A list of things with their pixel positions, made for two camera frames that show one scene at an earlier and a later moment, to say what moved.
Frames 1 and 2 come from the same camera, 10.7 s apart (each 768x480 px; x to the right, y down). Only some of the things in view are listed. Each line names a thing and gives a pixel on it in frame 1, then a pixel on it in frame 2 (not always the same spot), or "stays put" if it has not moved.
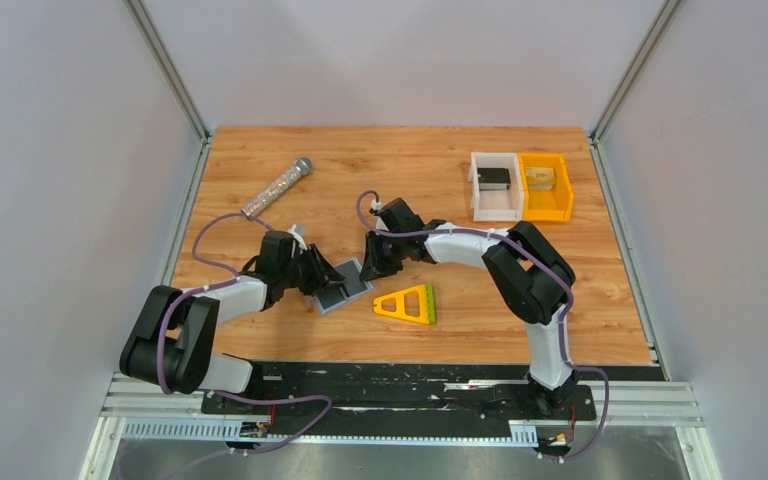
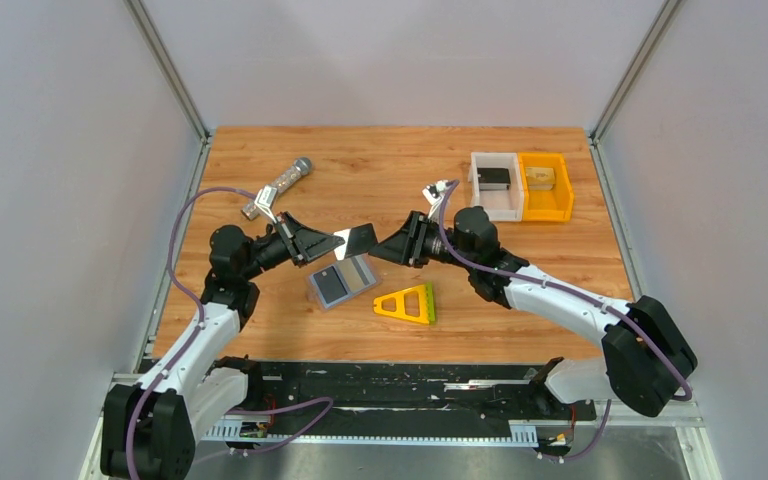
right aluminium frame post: x=655 y=33 stays put
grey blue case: x=341 y=291 stays put
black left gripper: x=313 y=270 → x=292 y=240
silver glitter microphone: x=301 y=167 stays put
